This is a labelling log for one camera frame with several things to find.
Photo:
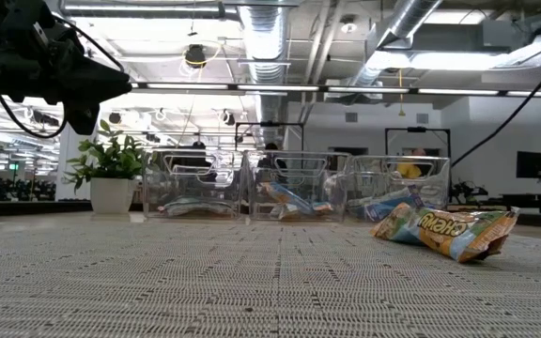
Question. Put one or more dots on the green orange Chewy granola bar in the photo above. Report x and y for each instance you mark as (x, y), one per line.
(439, 230)

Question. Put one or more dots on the black monitor on arm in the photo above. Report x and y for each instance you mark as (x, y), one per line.
(531, 164)

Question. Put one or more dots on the black round ceiling device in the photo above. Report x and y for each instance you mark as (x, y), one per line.
(195, 54)

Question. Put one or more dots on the red white granola bar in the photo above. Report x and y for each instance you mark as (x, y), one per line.
(195, 206)

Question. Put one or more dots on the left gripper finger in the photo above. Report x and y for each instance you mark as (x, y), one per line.
(97, 94)
(97, 70)

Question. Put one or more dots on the clear plastic bin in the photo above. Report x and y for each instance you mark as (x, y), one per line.
(158, 185)
(298, 169)
(378, 173)

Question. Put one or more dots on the black gantry frame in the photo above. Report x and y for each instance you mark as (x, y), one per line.
(270, 124)
(416, 129)

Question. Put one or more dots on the long blue granola bar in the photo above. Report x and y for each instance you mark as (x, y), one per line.
(289, 197)

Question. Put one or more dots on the green plant in white pot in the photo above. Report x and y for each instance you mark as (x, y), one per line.
(113, 195)

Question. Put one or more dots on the person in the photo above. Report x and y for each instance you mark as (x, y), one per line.
(411, 171)
(198, 146)
(270, 148)

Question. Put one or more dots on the long ceiling light strip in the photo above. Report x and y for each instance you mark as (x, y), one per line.
(275, 87)

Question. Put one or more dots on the silver ventilation duct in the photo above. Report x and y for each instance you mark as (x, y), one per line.
(409, 19)
(265, 42)

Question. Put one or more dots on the grey woven mat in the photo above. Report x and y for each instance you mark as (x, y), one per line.
(270, 300)

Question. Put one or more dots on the black desk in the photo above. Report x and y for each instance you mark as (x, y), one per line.
(533, 198)

